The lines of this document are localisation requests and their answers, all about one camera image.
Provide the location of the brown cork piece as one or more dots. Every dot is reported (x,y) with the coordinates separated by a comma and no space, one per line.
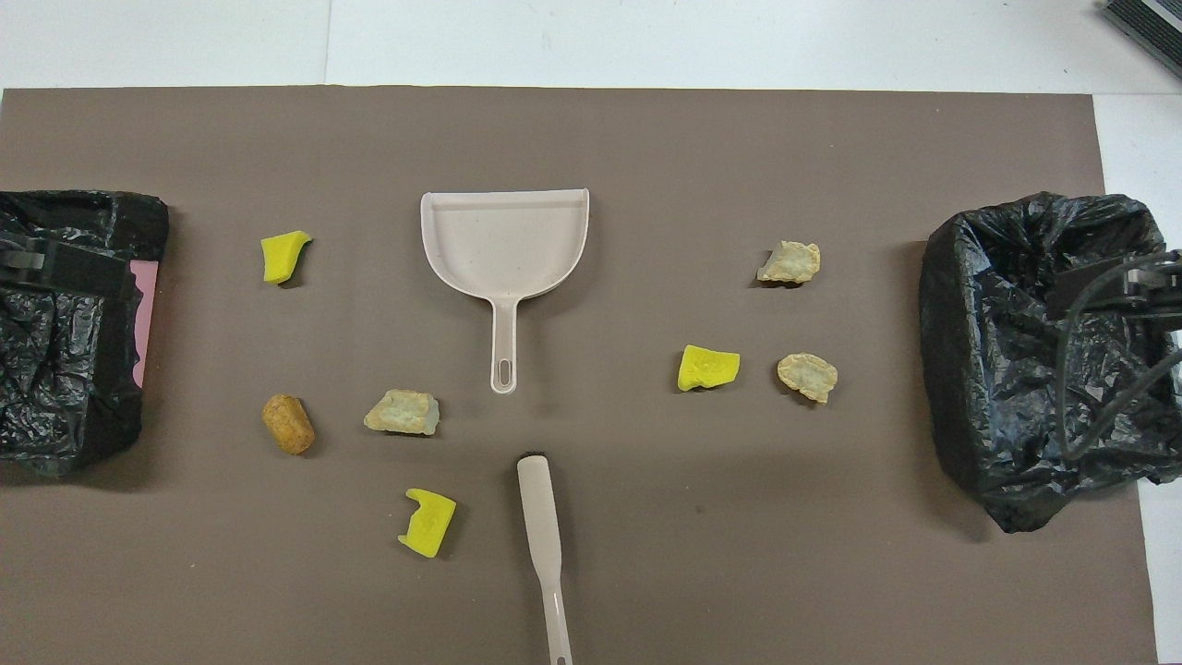
(288,425)

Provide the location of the beige brush with black bristles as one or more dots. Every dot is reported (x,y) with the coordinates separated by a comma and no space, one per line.
(537,517)

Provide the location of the dark grey ribbed device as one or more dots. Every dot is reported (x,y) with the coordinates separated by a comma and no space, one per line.
(1150,28)

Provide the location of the beige plastic dustpan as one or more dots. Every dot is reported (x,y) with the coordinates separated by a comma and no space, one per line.
(503,245)

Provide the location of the bin lined with black bag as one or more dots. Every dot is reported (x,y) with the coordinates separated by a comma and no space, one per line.
(1007,369)

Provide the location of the pink bin with black bag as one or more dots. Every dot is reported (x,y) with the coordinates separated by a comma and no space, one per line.
(55,369)

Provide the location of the wedge yellow sponge piece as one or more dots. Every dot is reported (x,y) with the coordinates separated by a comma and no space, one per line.
(282,259)

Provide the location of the brown table mat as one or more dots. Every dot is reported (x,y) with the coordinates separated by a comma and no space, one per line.
(646,139)

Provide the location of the tan foam chunk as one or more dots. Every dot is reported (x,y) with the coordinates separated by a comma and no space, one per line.
(790,263)
(402,413)
(808,376)

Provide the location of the notched yellow green sponge piece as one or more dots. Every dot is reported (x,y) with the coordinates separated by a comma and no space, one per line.
(429,526)

